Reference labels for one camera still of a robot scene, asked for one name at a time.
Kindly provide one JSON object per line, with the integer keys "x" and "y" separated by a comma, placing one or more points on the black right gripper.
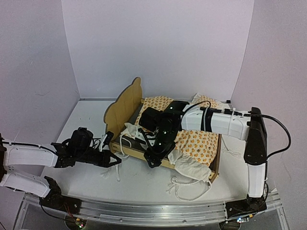
{"x": 155, "y": 157}

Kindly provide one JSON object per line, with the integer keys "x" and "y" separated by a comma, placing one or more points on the duck print mattress cushion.
{"x": 193, "y": 154}

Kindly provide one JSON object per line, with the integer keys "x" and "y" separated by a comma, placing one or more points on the wooden pet bed frame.
{"x": 126, "y": 109}

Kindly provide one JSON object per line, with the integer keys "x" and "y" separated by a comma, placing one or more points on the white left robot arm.
{"x": 16, "y": 157}

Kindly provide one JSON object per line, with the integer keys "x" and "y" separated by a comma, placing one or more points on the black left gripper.
{"x": 104, "y": 160}

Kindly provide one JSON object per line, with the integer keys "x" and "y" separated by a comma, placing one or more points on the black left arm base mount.
{"x": 57, "y": 201}

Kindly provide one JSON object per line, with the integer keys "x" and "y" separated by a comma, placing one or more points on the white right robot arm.
{"x": 246, "y": 126}

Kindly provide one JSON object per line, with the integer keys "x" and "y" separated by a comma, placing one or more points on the small duck print pillow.
{"x": 204, "y": 101}

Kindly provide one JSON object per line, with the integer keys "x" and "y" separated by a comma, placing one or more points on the aluminium front rail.
{"x": 169, "y": 215}

